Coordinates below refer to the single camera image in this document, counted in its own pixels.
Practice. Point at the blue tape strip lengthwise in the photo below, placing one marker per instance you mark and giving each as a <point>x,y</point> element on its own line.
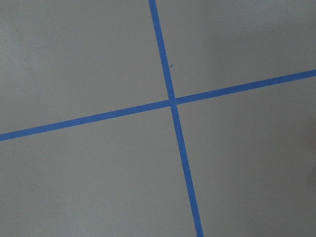
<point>176,119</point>

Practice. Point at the blue tape strip crosswise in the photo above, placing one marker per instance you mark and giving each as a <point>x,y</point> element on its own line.
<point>156,105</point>

